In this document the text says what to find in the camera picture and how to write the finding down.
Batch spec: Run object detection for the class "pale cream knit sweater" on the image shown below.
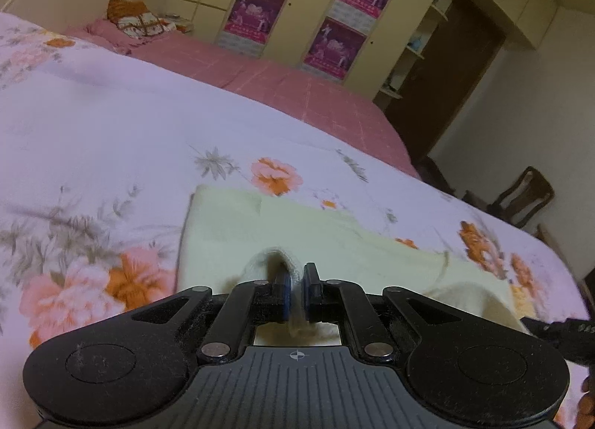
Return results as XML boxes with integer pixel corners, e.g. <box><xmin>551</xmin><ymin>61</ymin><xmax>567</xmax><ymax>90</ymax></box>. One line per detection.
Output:
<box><xmin>176</xmin><ymin>184</ymin><xmax>536</xmax><ymax>347</ymax></box>

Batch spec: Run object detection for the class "lilac floral blanket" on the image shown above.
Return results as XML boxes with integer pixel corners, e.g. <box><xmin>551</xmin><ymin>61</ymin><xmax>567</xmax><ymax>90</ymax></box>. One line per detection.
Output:
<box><xmin>0</xmin><ymin>11</ymin><xmax>595</xmax><ymax>429</ymax></box>

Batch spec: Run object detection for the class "white patterned pillow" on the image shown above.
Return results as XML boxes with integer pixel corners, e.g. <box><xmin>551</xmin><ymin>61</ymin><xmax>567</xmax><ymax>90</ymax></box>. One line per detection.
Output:
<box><xmin>116</xmin><ymin>12</ymin><xmax>178</xmax><ymax>39</ymax></box>

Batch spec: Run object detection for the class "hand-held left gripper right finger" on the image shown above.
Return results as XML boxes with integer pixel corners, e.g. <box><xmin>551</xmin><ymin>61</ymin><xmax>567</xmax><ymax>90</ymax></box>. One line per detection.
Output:
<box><xmin>302</xmin><ymin>262</ymin><xmax>470</xmax><ymax>362</ymax></box>

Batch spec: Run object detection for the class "dark wooden chair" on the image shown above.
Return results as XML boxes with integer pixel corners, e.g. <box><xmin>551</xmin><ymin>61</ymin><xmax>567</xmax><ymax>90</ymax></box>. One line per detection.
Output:
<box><xmin>485</xmin><ymin>166</ymin><xmax>557</xmax><ymax>231</ymax></box>

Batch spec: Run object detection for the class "person's right hand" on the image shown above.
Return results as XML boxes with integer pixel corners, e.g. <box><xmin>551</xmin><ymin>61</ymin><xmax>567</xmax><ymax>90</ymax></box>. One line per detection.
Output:
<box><xmin>575</xmin><ymin>372</ymin><xmax>595</xmax><ymax>429</ymax></box>

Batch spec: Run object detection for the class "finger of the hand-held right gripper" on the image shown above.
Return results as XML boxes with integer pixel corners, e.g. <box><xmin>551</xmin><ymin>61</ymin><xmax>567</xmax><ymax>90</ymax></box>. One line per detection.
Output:
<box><xmin>520</xmin><ymin>314</ymin><xmax>595</xmax><ymax>367</ymax></box>

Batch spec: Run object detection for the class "pink checked bedsheet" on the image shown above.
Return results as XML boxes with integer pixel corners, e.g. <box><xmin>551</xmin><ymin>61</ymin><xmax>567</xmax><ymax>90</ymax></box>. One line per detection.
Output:
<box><xmin>65</xmin><ymin>17</ymin><xmax>423</xmax><ymax>180</ymax></box>

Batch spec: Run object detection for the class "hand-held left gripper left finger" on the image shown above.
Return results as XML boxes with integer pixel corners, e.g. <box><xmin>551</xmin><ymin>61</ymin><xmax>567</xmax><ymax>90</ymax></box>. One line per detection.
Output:
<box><xmin>131</xmin><ymin>270</ymin><xmax>293</xmax><ymax>364</ymax></box>

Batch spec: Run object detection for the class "cream wardrobe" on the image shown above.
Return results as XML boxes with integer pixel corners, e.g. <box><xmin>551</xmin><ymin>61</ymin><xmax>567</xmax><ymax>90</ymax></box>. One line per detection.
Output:
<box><xmin>168</xmin><ymin>0</ymin><xmax>559</xmax><ymax>101</ymax></box>

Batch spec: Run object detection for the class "orange pillow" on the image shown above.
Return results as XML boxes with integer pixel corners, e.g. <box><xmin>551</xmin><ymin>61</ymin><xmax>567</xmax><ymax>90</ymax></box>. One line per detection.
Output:
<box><xmin>106</xmin><ymin>0</ymin><xmax>150</xmax><ymax>23</ymax></box>

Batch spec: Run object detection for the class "pink pillow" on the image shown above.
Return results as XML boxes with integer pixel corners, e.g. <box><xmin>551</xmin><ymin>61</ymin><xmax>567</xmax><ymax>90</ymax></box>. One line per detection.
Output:
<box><xmin>84</xmin><ymin>17</ymin><xmax>136</xmax><ymax>55</ymax></box>

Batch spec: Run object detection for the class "dark wooden door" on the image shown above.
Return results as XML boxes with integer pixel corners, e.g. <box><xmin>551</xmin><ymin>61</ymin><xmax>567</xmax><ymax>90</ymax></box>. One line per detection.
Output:
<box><xmin>382</xmin><ymin>0</ymin><xmax>508</xmax><ymax>164</ymax></box>

